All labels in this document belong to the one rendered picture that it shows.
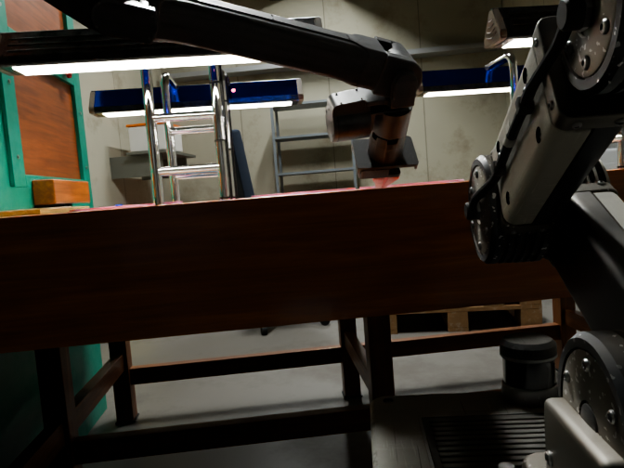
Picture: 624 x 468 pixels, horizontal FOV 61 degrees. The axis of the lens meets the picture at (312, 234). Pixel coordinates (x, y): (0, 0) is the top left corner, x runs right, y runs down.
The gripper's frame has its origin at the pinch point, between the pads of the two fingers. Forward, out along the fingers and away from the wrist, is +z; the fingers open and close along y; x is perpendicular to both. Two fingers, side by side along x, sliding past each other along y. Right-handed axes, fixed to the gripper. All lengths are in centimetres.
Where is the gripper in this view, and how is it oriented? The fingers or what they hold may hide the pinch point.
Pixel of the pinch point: (378, 187)
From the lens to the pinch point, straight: 96.9
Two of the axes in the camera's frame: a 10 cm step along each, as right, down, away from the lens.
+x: 1.2, 8.2, -5.6
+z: -0.2, 5.7, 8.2
